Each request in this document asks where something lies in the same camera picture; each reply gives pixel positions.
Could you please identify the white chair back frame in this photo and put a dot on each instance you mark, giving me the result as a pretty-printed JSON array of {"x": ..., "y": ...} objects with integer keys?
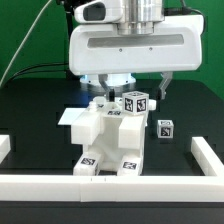
[{"x": 86, "y": 127}]

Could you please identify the black camera stand pole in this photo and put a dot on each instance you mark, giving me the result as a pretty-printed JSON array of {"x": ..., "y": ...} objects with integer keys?
[{"x": 69, "y": 7}]

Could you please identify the white U-shaped obstacle fence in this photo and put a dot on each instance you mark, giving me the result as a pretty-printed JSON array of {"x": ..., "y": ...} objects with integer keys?
[{"x": 209, "y": 187}]

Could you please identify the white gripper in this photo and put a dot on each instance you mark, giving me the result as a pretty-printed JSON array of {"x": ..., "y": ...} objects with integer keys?
[{"x": 133, "y": 36}]

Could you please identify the white block at left edge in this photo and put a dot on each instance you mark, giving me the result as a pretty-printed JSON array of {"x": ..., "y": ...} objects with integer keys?
[{"x": 5, "y": 146}]

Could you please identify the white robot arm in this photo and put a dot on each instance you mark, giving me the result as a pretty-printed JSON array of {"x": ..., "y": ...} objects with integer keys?
[{"x": 110, "y": 78}]

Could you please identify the white chair seat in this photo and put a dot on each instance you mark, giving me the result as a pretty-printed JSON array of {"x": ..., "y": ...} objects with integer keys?
[{"x": 106, "y": 150}]

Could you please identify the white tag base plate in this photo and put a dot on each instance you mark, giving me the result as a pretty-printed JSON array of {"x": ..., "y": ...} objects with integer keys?
[{"x": 70, "y": 115}]

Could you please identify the white tagged cube nut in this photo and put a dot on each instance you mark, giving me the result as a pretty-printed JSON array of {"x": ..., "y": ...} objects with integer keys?
[
  {"x": 135, "y": 102},
  {"x": 165, "y": 128}
]

